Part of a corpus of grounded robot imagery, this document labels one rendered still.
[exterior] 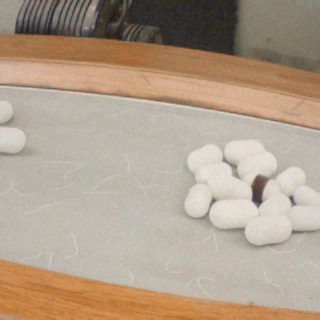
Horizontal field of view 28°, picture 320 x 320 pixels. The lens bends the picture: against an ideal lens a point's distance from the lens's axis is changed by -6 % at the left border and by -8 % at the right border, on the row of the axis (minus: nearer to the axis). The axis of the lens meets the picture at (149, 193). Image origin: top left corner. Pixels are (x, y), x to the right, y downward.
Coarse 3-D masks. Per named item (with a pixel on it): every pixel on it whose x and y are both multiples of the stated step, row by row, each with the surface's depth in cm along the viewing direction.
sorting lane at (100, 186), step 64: (64, 128) 59; (128, 128) 60; (192, 128) 61; (256, 128) 62; (0, 192) 49; (64, 192) 50; (128, 192) 51; (0, 256) 43; (64, 256) 43; (128, 256) 44; (192, 256) 44; (256, 256) 45
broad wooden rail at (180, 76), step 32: (0, 64) 68; (32, 64) 67; (64, 64) 67; (96, 64) 67; (128, 64) 67; (160, 64) 67; (192, 64) 68; (224, 64) 69; (256, 64) 70; (128, 96) 65; (160, 96) 65; (192, 96) 65; (224, 96) 64; (256, 96) 64; (288, 96) 64
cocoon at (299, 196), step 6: (300, 186) 50; (306, 186) 50; (294, 192) 50; (300, 192) 50; (306, 192) 49; (312, 192) 49; (294, 198) 50; (300, 198) 49; (306, 198) 49; (312, 198) 49; (318, 198) 49; (300, 204) 50; (306, 204) 49; (312, 204) 49; (318, 204) 48
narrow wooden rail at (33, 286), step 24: (0, 264) 38; (0, 288) 36; (24, 288) 37; (48, 288) 37; (72, 288) 37; (96, 288) 37; (120, 288) 37; (0, 312) 34; (24, 312) 35; (48, 312) 35; (72, 312) 35; (96, 312) 35; (120, 312) 36; (144, 312) 36; (168, 312) 36; (192, 312) 36; (216, 312) 36; (240, 312) 36; (264, 312) 36; (288, 312) 36; (312, 312) 36
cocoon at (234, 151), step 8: (232, 144) 54; (240, 144) 54; (248, 144) 54; (256, 144) 55; (224, 152) 55; (232, 152) 54; (240, 152) 54; (248, 152) 54; (256, 152) 54; (232, 160) 54; (240, 160) 54
